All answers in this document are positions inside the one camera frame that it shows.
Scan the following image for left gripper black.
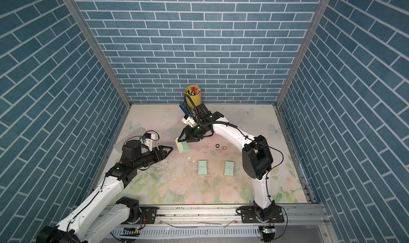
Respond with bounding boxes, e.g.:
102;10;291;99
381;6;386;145
133;145;173;170

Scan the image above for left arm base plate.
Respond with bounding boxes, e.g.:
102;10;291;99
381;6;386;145
126;206;159;225

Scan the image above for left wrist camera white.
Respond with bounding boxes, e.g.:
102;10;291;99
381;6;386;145
141;132;159;151

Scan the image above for yellow pen cup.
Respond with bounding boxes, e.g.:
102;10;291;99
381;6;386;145
185;85;201;108

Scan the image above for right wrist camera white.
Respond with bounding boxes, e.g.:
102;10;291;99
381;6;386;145
182;115;196;127

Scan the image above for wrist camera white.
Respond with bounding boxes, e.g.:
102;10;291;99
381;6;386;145
182;115;196;127
141;132;159;151

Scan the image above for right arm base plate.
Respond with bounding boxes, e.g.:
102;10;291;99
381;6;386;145
236;205;285;223

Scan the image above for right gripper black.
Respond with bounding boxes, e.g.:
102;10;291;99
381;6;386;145
178;123;207;143

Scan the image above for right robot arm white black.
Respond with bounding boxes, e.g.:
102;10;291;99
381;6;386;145
176;94;284;222

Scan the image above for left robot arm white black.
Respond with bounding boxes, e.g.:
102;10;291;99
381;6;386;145
36;139;173;243

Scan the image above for markers in cup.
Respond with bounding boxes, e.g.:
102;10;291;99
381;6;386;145
185;86;201;96

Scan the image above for aluminium front rail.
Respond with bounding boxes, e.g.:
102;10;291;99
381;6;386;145
103;204;337;243

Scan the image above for blue stapler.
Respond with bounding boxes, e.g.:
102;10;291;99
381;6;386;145
179;102;190;116

